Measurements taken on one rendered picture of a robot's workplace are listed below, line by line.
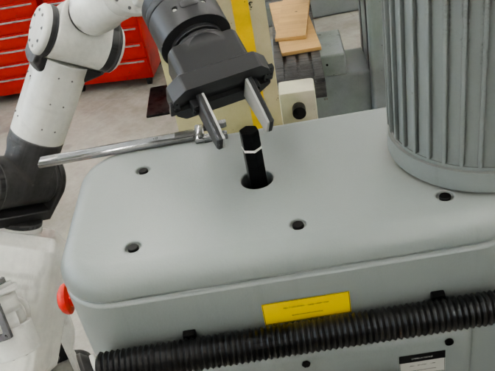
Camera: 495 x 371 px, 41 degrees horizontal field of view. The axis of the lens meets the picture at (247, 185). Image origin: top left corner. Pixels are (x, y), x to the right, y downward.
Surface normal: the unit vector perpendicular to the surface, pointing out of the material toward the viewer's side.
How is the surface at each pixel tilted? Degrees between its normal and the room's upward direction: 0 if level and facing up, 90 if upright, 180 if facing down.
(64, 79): 95
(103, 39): 67
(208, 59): 30
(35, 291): 58
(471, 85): 90
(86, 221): 0
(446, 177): 90
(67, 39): 88
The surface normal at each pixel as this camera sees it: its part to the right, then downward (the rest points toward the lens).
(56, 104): 0.45, 0.52
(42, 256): 0.26, -0.04
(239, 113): 0.06, 0.56
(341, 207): -0.16, -0.81
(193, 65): 0.06, -0.47
